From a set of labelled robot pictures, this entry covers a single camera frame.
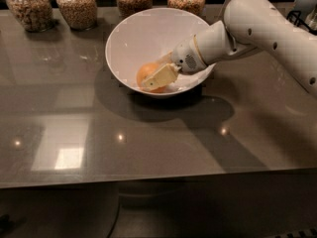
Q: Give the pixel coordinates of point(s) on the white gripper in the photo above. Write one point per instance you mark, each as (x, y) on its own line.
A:
(184, 56)

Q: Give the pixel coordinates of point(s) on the orange fruit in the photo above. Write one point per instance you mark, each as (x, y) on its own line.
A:
(144, 71)

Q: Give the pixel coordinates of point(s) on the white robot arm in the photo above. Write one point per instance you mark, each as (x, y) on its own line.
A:
(247, 26)

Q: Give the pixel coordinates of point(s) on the white bowl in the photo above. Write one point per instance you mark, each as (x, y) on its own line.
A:
(147, 36)

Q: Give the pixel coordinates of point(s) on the glass jar of beans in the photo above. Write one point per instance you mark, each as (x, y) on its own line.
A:
(78, 14)

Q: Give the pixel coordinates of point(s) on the glass jar of cereal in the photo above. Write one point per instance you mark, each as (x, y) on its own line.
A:
(34, 15)

